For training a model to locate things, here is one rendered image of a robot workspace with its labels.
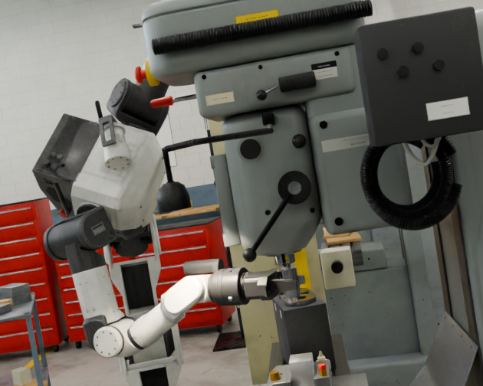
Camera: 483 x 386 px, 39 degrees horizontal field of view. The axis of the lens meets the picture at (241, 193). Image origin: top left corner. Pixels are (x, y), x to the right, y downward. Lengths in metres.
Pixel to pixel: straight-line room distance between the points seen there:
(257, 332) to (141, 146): 1.72
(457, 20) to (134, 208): 0.98
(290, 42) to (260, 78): 0.10
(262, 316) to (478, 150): 2.12
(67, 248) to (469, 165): 0.99
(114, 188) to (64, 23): 9.57
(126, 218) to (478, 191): 0.91
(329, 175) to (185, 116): 9.31
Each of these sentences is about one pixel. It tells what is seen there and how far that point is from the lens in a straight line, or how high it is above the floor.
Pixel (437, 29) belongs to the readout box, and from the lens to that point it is 1.23.
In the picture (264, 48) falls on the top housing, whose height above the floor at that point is 1.75.
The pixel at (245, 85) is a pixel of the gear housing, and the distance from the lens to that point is 1.45.
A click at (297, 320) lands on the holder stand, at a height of 1.07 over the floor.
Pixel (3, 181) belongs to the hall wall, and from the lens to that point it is 11.55.
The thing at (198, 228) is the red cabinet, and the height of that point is 0.97.
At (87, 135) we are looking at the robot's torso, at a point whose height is 1.66.
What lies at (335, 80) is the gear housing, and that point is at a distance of 1.45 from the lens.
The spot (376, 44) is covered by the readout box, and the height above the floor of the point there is 1.69.
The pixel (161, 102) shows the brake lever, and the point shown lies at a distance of 1.69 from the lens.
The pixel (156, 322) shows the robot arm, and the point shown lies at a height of 1.17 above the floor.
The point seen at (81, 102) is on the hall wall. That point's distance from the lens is 11.11.
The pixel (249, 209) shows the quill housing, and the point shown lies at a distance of 1.48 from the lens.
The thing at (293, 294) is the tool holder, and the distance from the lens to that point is 1.58.
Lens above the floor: 1.54
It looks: 3 degrees down
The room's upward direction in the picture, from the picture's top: 9 degrees counter-clockwise
